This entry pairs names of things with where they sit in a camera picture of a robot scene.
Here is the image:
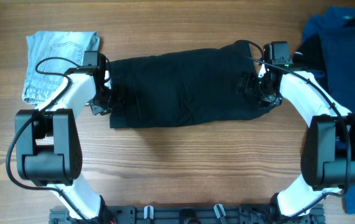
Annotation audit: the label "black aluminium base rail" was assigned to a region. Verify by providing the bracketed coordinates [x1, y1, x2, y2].
[48, 202, 325, 224]

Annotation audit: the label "black shorts garment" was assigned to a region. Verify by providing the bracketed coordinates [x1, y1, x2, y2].
[109, 40, 280, 129]

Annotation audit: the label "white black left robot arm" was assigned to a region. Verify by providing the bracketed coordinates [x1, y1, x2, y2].
[6, 65, 116, 223]

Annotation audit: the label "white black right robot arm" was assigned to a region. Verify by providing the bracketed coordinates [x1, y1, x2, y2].
[246, 70, 355, 223]

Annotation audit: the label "dark blue polo shirt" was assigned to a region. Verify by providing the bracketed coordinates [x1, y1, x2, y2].
[301, 6, 355, 215]

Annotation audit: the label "folded light blue jeans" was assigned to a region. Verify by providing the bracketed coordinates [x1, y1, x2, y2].
[22, 31, 100, 106]

